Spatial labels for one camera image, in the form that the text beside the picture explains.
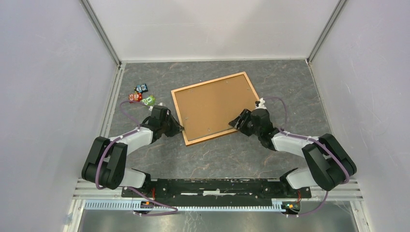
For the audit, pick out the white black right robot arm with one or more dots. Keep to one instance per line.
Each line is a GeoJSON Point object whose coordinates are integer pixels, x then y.
{"type": "Point", "coordinates": [328, 164]}

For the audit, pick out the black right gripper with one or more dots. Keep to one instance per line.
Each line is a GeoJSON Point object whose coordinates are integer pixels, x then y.
{"type": "Point", "coordinates": [245, 115]}

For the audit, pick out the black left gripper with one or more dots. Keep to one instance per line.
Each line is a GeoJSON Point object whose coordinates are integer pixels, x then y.
{"type": "Point", "coordinates": [176, 128]}

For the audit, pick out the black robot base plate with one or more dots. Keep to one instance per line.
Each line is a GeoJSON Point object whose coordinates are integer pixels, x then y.
{"type": "Point", "coordinates": [221, 192]}

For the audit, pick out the wooden picture frame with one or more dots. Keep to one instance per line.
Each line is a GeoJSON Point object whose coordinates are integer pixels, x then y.
{"type": "Point", "coordinates": [179, 112]}

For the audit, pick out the blue toy block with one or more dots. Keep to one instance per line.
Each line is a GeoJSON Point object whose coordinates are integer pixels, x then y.
{"type": "Point", "coordinates": [141, 88]}

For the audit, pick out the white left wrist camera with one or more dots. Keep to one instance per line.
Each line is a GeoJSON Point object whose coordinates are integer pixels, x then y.
{"type": "Point", "coordinates": [159, 104]}

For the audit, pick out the aluminium toothed rail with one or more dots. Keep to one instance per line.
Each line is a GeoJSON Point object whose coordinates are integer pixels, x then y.
{"type": "Point", "coordinates": [140, 206]}

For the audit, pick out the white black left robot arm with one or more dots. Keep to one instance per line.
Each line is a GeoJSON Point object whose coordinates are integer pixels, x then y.
{"type": "Point", "coordinates": [105, 165]}

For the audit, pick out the red toy block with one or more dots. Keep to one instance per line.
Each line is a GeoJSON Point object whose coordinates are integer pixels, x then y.
{"type": "Point", "coordinates": [136, 97]}

